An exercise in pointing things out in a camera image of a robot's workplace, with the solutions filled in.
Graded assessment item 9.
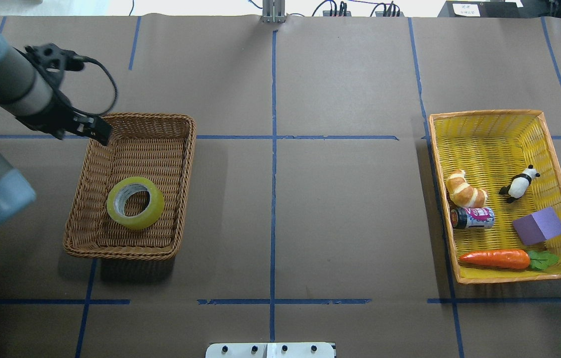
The brown wicker basket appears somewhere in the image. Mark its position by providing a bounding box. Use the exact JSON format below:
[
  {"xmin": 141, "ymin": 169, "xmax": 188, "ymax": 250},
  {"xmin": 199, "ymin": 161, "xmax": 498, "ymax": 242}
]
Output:
[{"xmin": 64, "ymin": 113, "xmax": 196, "ymax": 261}]

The purple foam cube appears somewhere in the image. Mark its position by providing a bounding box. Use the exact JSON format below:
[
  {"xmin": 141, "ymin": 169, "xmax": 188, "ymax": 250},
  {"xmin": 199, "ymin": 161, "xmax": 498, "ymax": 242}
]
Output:
[{"xmin": 512, "ymin": 207, "xmax": 561, "ymax": 246}]

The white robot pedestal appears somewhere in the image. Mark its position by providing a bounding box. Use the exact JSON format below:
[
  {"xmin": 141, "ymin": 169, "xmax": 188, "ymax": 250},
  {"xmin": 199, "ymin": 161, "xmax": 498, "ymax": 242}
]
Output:
[{"xmin": 205, "ymin": 342, "xmax": 337, "ymax": 358}]

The toy panda figure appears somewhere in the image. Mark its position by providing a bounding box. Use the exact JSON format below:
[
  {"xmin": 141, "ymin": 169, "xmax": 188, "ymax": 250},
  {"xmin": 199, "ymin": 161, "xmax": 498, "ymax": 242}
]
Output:
[{"xmin": 498, "ymin": 165, "xmax": 541, "ymax": 204}]

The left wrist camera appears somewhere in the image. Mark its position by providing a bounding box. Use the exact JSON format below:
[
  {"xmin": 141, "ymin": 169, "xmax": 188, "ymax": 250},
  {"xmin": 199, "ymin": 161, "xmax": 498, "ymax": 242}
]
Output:
[{"xmin": 23, "ymin": 43, "xmax": 85, "ymax": 89}]

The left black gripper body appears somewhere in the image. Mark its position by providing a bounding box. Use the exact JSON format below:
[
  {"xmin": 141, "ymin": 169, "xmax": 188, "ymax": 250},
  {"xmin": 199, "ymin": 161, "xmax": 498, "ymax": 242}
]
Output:
[{"xmin": 15, "ymin": 91, "xmax": 87, "ymax": 140}]

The yellow tape roll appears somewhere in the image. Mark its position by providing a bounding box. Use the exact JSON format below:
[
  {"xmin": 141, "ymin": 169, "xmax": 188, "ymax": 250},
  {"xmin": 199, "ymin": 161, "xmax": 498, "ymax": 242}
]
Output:
[{"xmin": 106, "ymin": 176, "xmax": 165, "ymax": 230}]

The toy croissant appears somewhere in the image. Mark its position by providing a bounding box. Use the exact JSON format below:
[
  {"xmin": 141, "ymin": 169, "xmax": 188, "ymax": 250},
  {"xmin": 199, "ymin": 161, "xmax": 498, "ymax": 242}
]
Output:
[{"xmin": 445, "ymin": 169, "xmax": 489, "ymax": 208}]

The yellow woven basket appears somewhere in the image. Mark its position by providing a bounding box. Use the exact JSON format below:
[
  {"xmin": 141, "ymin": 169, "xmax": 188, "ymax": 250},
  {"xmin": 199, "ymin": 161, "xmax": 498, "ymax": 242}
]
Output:
[{"xmin": 428, "ymin": 109, "xmax": 561, "ymax": 284}]

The small drink can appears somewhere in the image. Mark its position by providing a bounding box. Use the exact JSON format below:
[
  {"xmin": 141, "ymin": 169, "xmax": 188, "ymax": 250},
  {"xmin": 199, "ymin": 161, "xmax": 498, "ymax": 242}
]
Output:
[{"xmin": 450, "ymin": 207, "xmax": 496, "ymax": 229}]

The black box device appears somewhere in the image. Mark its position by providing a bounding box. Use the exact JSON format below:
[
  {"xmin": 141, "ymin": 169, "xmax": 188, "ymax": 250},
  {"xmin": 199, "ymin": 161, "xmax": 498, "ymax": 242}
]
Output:
[{"xmin": 437, "ymin": 0, "xmax": 522, "ymax": 18}]

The orange toy carrot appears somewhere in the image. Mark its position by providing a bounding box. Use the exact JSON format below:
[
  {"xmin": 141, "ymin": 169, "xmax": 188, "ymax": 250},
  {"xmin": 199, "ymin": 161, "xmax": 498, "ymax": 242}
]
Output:
[{"xmin": 459, "ymin": 249, "xmax": 560, "ymax": 270}]

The aluminium frame post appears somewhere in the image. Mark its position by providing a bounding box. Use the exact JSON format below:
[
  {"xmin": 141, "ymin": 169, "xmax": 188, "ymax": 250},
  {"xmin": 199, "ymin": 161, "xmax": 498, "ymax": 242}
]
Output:
[{"xmin": 261, "ymin": 0, "xmax": 286, "ymax": 23}]

